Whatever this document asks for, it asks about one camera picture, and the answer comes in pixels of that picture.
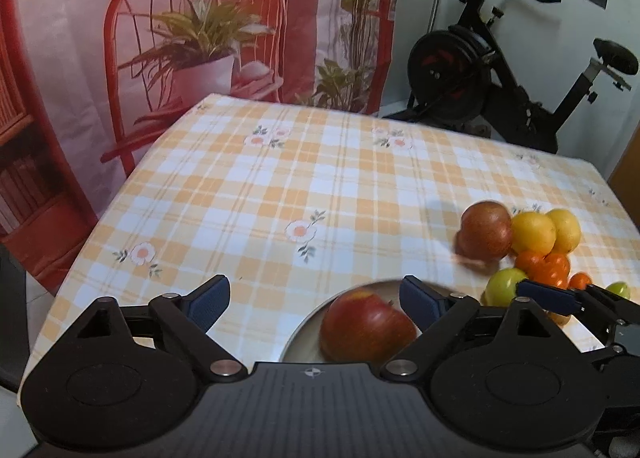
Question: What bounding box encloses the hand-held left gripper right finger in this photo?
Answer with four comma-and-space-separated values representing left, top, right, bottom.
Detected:
382, 275, 558, 383

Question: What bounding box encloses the orange plaid floral tablecloth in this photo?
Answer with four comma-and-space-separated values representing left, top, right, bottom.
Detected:
17, 92, 640, 409

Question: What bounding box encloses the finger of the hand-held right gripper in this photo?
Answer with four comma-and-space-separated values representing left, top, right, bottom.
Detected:
517, 279, 640, 326
590, 344, 628, 366

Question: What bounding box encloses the wooden door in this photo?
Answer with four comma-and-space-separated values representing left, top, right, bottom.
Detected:
607, 123, 640, 229

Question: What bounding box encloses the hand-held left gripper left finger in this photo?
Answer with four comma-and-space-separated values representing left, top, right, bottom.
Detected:
75, 274, 248, 383

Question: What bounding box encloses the black exercise bike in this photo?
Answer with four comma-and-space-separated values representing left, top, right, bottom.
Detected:
382, 0, 640, 155

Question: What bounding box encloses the yellow orange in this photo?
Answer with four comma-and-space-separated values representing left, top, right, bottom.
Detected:
545, 208, 582, 255
510, 212, 557, 256

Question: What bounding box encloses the red apple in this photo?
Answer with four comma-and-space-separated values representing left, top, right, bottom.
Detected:
320, 289, 418, 361
455, 201, 514, 263

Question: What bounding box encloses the printed chair and plant backdrop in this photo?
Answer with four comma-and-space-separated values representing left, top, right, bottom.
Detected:
0, 0, 406, 299

